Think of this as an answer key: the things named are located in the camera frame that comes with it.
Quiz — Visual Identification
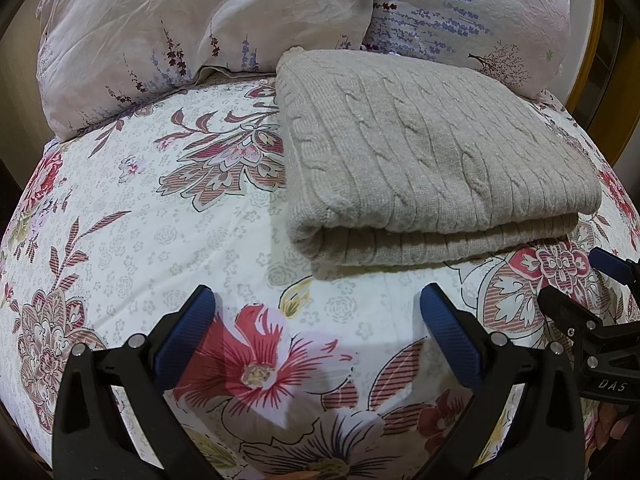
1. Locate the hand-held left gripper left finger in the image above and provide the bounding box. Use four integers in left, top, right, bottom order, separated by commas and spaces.
52, 284, 218, 480

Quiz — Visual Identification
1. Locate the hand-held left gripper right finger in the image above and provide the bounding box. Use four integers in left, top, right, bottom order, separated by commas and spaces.
419, 282, 587, 480

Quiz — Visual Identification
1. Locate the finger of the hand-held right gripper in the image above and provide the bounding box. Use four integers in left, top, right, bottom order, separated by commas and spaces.
588, 248, 640, 287
537, 285, 607, 347

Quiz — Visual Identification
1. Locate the beige cable knit sweater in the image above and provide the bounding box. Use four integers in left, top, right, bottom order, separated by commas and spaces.
275, 46, 603, 267

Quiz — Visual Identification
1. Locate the person's right hand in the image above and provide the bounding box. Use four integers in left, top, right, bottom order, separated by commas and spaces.
593, 401, 637, 461

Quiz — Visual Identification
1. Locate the floral bed sheet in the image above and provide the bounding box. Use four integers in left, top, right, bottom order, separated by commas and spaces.
0, 72, 640, 480

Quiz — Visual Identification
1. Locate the lavender print pillow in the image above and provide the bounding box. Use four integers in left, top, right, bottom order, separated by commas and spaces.
362, 0, 586, 101

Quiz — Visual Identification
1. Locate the pink floral pillow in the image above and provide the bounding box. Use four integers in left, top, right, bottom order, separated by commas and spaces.
36, 0, 375, 142

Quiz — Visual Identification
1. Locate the yellow wooden frame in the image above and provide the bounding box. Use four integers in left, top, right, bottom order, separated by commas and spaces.
564, 0, 607, 111

